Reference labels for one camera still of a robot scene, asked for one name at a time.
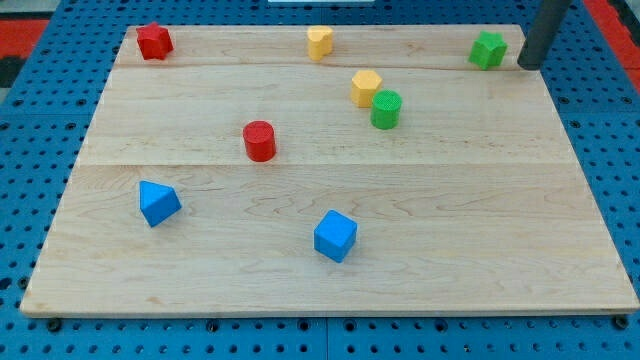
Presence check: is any green star block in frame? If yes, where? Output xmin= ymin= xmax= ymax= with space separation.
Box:
xmin=468 ymin=31 xmax=508 ymax=70

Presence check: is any yellow heart block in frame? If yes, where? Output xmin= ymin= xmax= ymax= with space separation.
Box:
xmin=307 ymin=25 xmax=334 ymax=61

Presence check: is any red star block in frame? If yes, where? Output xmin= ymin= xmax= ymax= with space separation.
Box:
xmin=136 ymin=22 xmax=174 ymax=60

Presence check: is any blue cube block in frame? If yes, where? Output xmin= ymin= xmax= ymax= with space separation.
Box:
xmin=313 ymin=209 xmax=358 ymax=263

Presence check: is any red cylinder block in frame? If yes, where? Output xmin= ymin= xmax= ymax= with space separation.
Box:
xmin=243 ymin=120 xmax=277 ymax=162

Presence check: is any wooden board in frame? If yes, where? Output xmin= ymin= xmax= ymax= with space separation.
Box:
xmin=20 ymin=25 xmax=639 ymax=318

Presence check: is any green cylinder block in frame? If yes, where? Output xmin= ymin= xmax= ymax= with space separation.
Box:
xmin=370 ymin=90 xmax=402 ymax=130

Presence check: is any yellow hexagon block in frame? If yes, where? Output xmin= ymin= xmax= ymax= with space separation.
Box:
xmin=350 ymin=70 xmax=382 ymax=108

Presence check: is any blue triangular prism block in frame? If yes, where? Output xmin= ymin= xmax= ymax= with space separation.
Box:
xmin=139 ymin=180 xmax=182 ymax=227

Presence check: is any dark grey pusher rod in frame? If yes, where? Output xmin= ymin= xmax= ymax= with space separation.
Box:
xmin=517 ymin=0 xmax=572 ymax=71

